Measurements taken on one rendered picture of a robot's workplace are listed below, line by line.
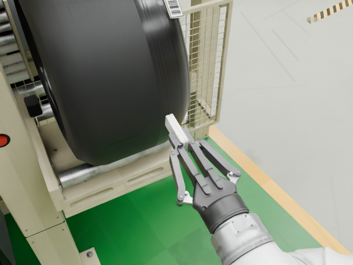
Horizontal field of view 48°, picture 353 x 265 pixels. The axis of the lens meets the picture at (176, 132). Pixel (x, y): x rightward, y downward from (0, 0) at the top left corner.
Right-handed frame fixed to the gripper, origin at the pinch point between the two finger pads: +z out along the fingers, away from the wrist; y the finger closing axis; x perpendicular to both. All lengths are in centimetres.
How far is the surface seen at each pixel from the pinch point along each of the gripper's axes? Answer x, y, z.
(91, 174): 34.9, 14.4, 17.6
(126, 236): 128, 2, 30
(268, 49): 140, -151, 123
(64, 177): 33.7, 21.1, 18.9
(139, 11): -11.8, -1.8, 21.3
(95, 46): -9.2, 8.5, 18.2
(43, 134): 49, 22, 46
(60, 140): 49, 18, 41
